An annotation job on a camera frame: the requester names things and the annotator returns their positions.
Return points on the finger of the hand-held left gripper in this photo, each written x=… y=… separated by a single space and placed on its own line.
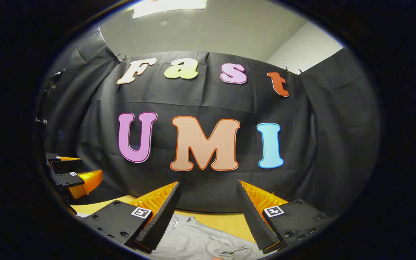
x=67 y=165
x=85 y=182

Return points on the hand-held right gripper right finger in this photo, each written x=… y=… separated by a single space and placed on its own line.
x=253 y=220

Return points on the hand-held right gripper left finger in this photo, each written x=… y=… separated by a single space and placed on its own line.
x=163 y=216

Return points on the grey sweatshirt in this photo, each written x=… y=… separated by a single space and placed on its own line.
x=193 y=242

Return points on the small metal cloth clip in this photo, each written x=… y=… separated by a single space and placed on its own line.
x=117 y=57
x=287 y=68

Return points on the black backdrop cloth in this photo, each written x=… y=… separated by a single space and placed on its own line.
x=200 y=101

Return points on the white ceiling light panel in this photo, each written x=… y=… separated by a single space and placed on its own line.
x=168 y=7

